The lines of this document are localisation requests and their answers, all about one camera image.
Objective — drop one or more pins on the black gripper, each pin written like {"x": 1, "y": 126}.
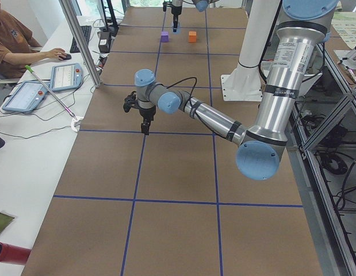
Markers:
{"x": 146, "y": 113}
{"x": 175, "y": 10}

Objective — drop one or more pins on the far blue teach pendant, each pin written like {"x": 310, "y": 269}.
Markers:
{"x": 66, "y": 77}

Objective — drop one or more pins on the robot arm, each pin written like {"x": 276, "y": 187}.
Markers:
{"x": 278, "y": 44}
{"x": 200, "y": 5}

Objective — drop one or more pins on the black power adapter box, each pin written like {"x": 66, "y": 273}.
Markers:
{"x": 104, "y": 42}

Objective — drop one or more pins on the metal reacher grabber tool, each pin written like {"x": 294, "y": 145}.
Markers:
{"x": 75, "y": 119}

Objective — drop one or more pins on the white camera pedestal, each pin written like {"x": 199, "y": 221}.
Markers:
{"x": 244, "y": 82}

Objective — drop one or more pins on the near blue teach pendant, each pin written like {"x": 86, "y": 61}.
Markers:
{"x": 26, "y": 98}

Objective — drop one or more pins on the green notebook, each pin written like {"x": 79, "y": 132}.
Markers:
{"x": 5, "y": 220}

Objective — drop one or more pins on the person in brown shirt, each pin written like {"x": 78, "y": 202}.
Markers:
{"x": 16, "y": 43}

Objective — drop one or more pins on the black monitor stand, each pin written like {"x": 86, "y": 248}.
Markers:
{"x": 109, "y": 18}

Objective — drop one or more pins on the orange foam block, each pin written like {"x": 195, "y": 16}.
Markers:
{"x": 192, "y": 36}

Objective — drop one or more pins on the purple foam block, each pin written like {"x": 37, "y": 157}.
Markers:
{"x": 164, "y": 37}

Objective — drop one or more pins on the light blue foam block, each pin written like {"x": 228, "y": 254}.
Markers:
{"x": 179, "y": 28}

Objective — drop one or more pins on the aluminium frame post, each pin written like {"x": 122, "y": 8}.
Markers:
{"x": 75, "y": 29}

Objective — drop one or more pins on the red cylinder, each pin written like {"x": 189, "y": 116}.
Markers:
{"x": 13, "y": 254}

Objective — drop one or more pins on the blue teach pendant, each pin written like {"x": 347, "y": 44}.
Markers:
{"x": 66, "y": 77}
{"x": 26, "y": 98}

